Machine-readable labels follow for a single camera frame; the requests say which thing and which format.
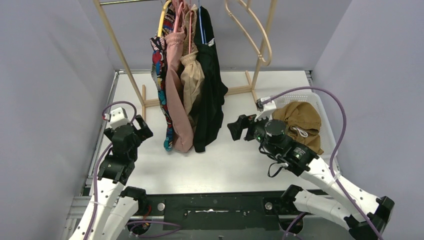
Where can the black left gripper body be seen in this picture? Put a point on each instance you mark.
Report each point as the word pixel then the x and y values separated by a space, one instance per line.
pixel 142 129

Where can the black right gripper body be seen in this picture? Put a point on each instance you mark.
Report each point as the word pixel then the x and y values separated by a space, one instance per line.
pixel 259 128

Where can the black shorts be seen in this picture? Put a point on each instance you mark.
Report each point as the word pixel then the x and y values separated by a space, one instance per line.
pixel 213 91

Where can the tan brown shorts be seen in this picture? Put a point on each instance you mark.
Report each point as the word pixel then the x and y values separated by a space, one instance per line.
pixel 303 124

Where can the blue hanger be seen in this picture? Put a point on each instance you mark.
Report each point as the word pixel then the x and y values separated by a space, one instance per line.
pixel 202 31

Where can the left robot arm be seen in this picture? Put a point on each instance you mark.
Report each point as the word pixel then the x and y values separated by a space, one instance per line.
pixel 113 203

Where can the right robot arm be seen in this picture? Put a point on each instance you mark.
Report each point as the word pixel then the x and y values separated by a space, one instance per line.
pixel 363 214

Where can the pink shorts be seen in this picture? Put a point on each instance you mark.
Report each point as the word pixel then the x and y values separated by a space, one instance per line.
pixel 183 133

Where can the colourful comic print shorts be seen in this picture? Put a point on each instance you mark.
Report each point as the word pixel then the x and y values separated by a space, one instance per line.
pixel 158 73

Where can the beige shorts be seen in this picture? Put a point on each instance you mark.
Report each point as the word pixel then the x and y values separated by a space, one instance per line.
pixel 192 76

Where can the yellow hanger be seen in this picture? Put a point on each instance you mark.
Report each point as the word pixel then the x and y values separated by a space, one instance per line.
pixel 162 17

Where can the pink hanger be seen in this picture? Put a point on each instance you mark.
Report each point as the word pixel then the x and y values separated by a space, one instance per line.
pixel 180 15

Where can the wooden clothes rack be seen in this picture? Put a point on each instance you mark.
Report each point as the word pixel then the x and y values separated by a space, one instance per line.
pixel 263 52

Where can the white plastic basket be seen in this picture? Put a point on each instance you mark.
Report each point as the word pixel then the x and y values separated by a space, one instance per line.
pixel 326 135

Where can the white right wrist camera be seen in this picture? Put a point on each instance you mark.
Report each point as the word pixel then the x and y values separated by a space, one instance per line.
pixel 265 106

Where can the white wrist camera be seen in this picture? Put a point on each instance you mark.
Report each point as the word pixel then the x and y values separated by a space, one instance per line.
pixel 265 106
pixel 118 117

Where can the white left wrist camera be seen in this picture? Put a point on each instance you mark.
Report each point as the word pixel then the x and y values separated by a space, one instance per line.
pixel 118 117

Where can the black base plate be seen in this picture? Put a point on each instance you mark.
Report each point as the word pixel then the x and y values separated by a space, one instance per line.
pixel 220 211

